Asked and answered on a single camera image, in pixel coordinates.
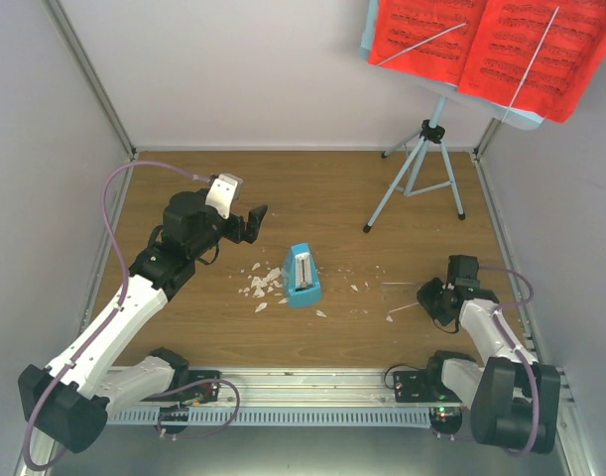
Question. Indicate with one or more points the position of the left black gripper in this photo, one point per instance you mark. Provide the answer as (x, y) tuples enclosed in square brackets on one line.
[(255, 217)]

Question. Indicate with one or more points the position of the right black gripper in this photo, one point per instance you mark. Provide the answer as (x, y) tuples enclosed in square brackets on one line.
[(424, 297)]

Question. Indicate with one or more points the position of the clear plastic metronome cover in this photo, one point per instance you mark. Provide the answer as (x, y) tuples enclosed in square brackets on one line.
[(399, 296)]

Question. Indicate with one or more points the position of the blue metronome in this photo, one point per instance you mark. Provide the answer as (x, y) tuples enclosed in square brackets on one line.
[(300, 277)]

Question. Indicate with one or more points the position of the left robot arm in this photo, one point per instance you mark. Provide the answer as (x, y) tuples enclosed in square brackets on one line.
[(71, 399)]

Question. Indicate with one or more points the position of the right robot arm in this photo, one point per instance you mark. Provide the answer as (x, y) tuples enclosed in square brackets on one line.
[(512, 397)]

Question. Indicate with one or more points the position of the red sheet music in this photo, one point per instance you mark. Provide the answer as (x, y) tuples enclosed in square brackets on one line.
[(534, 56)]

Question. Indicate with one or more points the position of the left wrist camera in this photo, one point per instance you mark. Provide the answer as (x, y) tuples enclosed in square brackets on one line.
[(224, 189)]

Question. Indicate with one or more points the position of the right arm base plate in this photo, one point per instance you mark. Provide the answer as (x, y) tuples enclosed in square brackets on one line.
[(421, 387)]

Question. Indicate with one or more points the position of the aluminium front rail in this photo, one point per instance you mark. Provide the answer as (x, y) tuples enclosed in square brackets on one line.
[(307, 387)]

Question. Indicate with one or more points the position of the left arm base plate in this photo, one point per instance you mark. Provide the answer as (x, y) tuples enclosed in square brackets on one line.
[(176, 407)]

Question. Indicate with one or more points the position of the grey slotted cable duct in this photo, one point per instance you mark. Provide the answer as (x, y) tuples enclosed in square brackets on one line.
[(357, 417)]

